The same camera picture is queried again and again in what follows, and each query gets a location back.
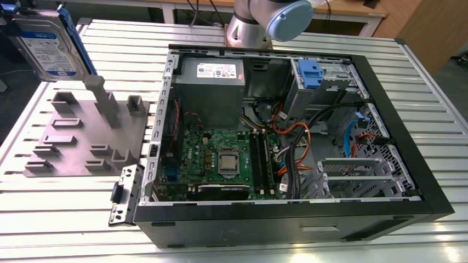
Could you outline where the green motherboard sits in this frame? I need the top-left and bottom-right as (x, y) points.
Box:
(154, 128), (283, 202)

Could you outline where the CPU socket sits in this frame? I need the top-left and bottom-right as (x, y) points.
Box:
(214, 147), (242, 179)

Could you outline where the blue SATA wire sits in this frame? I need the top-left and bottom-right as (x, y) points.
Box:
(343, 111), (367, 159)

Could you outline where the black yellow power cable bundle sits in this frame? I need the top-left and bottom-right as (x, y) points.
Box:
(238, 100), (287, 131)

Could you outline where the black RAM slot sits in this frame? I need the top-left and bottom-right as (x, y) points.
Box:
(249, 128), (265, 196)
(259, 128), (275, 196)

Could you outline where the red black twisted wire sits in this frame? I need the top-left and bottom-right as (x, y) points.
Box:
(167, 98), (182, 158)

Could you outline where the disk power wire black plug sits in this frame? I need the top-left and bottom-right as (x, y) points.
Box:
(351, 133), (387, 148)

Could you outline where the square brown base plate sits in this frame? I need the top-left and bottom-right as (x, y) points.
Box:
(222, 38), (274, 52)

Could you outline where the grey power supply unit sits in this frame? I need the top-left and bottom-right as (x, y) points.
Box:
(170, 57), (246, 131)

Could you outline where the orange power wire bundle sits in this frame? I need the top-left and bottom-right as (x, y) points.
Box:
(271, 122), (314, 179)

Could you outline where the grey parts rack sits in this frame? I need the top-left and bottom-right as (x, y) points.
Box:
(21, 75), (151, 180)

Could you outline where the blue plastic drive bracket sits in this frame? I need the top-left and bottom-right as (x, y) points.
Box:
(297, 59), (325, 90)

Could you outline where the wooden desk white frame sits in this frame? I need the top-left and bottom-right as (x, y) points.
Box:
(137, 0), (389, 38)

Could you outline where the metal card retention bracket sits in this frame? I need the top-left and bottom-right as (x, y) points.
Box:
(107, 163), (145, 227)

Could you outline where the grey metal drive cage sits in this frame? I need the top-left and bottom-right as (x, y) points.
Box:
(282, 56), (367, 125)

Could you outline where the hard disk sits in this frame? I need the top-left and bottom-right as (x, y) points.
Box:
(0, 0), (98, 83)

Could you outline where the silver CPU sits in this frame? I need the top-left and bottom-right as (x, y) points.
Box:
(218, 155), (238, 170)

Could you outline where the black PC case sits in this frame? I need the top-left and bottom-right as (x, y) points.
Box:
(133, 43), (455, 249)

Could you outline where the black graphics card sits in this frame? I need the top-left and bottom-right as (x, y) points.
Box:
(185, 184), (251, 201)

